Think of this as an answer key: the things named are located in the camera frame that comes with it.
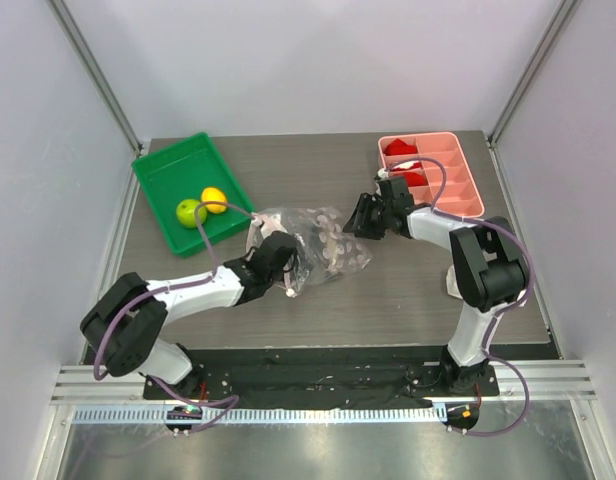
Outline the grey fake fish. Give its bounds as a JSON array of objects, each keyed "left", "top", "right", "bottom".
[{"left": 318, "top": 223, "right": 349, "bottom": 281}]

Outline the clear zip top bag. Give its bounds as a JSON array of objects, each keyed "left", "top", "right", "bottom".
[{"left": 246, "top": 207, "right": 372, "bottom": 298}]

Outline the yellow fake fruit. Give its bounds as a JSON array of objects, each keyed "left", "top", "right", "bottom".
[{"left": 200, "top": 187, "right": 227, "bottom": 215}]

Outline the green fake fruit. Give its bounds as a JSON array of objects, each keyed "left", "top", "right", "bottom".
[{"left": 175, "top": 198, "right": 207, "bottom": 229}]

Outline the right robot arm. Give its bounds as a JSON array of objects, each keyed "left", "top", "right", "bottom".
[{"left": 343, "top": 177, "right": 532, "bottom": 395}]

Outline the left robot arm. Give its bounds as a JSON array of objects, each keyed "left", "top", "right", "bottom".
[{"left": 80, "top": 231, "right": 298, "bottom": 399}]

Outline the red fake food slice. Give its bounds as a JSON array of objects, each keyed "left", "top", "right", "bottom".
[{"left": 401, "top": 171, "right": 428, "bottom": 188}]

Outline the red fake food piece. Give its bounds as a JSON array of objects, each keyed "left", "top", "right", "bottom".
[{"left": 383, "top": 138, "right": 418, "bottom": 156}]

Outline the pink compartment tray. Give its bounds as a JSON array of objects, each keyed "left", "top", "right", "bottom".
[{"left": 377, "top": 132, "right": 485, "bottom": 218}]

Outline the white cloth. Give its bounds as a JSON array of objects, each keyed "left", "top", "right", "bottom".
[{"left": 445, "top": 265, "right": 463, "bottom": 300}]

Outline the green plastic tray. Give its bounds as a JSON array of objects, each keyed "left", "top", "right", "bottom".
[{"left": 132, "top": 133, "right": 255, "bottom": 257}]

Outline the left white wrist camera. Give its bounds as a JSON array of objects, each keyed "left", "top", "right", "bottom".
[{"left": 249, "top": 213, "right": 287, "bottom": 240}]

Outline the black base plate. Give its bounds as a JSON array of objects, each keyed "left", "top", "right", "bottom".
[{"left": 142, "top": 347, "right": 500, "bottom": 409}]

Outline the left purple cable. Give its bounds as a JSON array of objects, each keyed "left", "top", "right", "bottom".
[{"left": 91, "top": 201, "right": 259, "bottom": 434}]

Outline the purple cable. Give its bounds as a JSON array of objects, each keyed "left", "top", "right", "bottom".
[
  {"left": 382, "top": 156, "right": 537, "bottom": 437},
  {"left": 91, "top": 201, "right": 259, "bottom": 434}
]

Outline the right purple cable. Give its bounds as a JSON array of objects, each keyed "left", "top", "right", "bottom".
[{"left": 382, "top": 156, "right": 537, "bottom": 437}]

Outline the aluminium front rail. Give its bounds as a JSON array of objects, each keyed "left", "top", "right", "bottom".
[{"left": 51, "top": 360, "right": 596, "bottom": 431}]

